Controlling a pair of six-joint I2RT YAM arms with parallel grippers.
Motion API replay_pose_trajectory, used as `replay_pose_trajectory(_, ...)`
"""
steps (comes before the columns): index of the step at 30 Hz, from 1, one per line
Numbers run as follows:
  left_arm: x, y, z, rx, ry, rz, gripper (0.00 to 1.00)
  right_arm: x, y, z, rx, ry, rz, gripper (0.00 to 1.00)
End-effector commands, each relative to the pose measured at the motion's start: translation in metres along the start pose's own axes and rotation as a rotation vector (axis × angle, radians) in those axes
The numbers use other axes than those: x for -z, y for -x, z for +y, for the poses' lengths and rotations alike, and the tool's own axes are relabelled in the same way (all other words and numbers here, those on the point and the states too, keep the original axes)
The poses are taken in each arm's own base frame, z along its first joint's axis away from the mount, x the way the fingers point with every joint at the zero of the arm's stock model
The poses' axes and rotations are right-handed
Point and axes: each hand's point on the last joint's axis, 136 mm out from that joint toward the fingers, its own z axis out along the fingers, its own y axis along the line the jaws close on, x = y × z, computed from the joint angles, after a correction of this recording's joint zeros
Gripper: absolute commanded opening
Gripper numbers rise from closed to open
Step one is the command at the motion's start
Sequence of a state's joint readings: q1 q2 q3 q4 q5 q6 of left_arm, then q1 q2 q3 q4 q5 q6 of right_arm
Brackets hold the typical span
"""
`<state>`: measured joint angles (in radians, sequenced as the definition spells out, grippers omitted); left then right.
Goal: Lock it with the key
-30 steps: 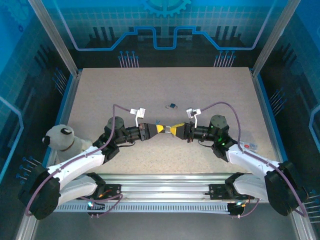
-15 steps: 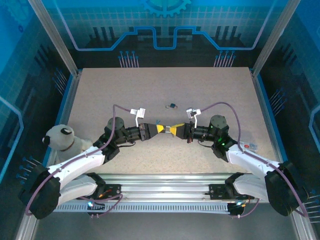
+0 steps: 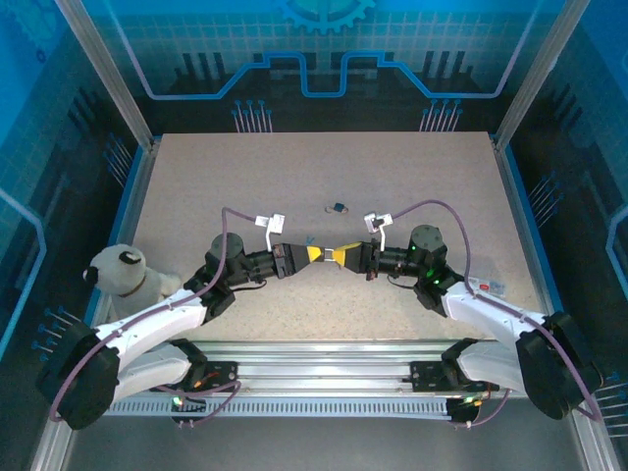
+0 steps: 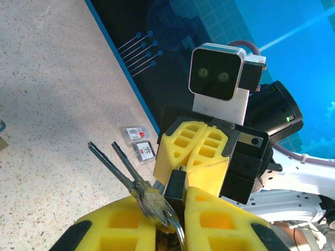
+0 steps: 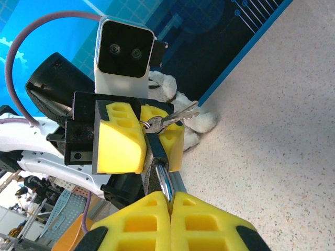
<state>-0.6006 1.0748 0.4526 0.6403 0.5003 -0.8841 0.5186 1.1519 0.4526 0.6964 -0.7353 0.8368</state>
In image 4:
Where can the black padlock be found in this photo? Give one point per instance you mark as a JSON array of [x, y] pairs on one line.
[[175, 188]]

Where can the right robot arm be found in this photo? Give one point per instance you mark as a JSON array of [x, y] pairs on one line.
[[301, 180]]

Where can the clear packet white label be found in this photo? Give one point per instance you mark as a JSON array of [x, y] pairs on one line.
[[137, 132]]

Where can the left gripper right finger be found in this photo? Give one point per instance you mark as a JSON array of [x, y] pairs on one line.
[[222, 230]]

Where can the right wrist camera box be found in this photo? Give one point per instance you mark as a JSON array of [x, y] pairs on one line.
[[214, 70]]

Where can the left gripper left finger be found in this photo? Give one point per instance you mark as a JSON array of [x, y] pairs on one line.
[[104, 230]]

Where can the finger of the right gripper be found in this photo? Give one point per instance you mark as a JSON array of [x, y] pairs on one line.
[[206, 172], [170, 157]]

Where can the long silver key bunch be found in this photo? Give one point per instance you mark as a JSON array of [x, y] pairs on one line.
[[154, 206]]

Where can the clear packet black card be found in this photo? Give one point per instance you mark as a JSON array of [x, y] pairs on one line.
[[144, 152]]

